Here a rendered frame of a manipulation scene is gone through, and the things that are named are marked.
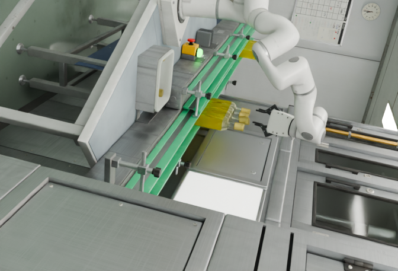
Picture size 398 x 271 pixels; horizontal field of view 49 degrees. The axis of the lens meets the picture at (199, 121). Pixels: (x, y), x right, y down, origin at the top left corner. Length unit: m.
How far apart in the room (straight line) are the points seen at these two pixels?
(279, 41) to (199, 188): 0.63
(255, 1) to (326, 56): 6.27
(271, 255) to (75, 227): 0.42
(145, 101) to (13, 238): 0.89
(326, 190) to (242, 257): 1.09
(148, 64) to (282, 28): 0.50
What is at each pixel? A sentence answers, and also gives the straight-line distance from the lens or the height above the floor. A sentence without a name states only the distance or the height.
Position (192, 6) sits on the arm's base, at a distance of 1.87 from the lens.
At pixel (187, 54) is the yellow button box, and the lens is 2.26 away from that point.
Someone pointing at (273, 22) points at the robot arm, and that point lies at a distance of 1.64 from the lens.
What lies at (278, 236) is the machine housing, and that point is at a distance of 1.03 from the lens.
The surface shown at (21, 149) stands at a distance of 2.03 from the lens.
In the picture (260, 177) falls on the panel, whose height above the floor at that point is 1.28.
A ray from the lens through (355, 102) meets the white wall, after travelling 8.24.
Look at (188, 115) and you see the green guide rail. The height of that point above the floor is 0.92.
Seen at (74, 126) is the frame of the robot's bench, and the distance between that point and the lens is 1.52.
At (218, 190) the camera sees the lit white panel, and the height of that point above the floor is 1.14.
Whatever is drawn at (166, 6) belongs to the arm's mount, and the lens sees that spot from 1.80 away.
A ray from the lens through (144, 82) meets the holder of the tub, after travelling 1.70.
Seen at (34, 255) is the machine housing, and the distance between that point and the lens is 0.96.
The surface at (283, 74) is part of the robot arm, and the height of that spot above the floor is 1.29.
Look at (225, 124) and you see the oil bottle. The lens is 1.96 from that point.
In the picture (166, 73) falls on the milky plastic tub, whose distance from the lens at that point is 1.83.
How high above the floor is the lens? 1.32
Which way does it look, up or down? 11 degrees down
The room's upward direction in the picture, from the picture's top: 103 degrees clockwise
